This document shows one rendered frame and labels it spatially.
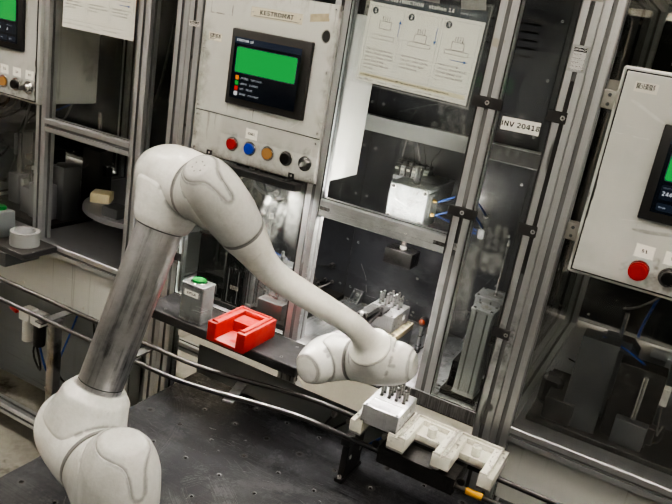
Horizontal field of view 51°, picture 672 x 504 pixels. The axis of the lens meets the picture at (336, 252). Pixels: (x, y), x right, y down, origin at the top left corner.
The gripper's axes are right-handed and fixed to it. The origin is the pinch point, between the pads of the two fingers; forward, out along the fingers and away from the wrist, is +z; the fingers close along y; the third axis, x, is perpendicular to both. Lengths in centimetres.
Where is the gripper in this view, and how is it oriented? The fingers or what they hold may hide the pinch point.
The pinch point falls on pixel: (379, 319)
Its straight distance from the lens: 205.9
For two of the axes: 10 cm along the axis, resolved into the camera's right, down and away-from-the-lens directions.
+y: 1.6, -9.3, -3.2
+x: -8.7, -2.8, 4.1
